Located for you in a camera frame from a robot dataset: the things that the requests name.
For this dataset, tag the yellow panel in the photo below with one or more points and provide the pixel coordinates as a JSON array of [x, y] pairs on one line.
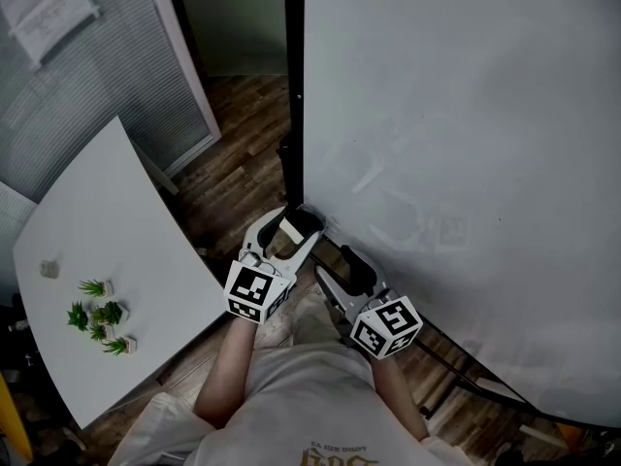
[[12, 420]]

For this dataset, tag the person's left forearm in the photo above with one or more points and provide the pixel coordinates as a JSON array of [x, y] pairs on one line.
[[223, 372]]

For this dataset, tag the large white whiteboard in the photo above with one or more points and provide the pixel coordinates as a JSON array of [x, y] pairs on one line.
[[293, 66]]

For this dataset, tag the small dark green potted plant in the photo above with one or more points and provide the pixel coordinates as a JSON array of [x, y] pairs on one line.
[[110, 312], [77, 317]]

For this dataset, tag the person's white shirt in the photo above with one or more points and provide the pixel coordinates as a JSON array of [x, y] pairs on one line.
[[301, 401]]

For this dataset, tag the person's beige trousers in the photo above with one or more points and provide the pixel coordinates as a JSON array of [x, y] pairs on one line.
[[298, 325]]

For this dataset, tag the white paper notice holder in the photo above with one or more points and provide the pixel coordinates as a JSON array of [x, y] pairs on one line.
[[43, 17]]

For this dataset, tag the person's right forearm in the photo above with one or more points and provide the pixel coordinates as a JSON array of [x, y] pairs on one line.
[[395, 396]]

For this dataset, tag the white eraser block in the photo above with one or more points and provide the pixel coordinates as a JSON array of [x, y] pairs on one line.
[[291, 231]]

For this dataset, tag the small spiky potted plant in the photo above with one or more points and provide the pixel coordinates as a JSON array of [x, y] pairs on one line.
[[93, 288], [116, 346]]

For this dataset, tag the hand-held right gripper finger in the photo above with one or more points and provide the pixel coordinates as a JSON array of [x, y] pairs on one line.
[[361, 272], [337, 294]]

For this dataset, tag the white table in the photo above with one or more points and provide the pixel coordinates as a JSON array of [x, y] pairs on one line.
[[107, 211]]

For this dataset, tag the small grey table object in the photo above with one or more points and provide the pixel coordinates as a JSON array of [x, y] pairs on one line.
[[49, 269]]

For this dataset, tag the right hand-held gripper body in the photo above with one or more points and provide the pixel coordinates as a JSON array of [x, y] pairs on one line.
[[385, 328]]

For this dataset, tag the orange-brown cardboard piece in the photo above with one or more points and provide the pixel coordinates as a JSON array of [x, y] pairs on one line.
[[572, 437]]

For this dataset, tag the black chair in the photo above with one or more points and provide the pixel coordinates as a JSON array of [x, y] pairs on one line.
[[12, 342]]

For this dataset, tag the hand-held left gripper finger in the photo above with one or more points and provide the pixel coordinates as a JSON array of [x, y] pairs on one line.
[[253, 236], [310, 250]]

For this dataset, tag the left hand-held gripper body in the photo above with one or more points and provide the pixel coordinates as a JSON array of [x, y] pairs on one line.
[[250, 289]]

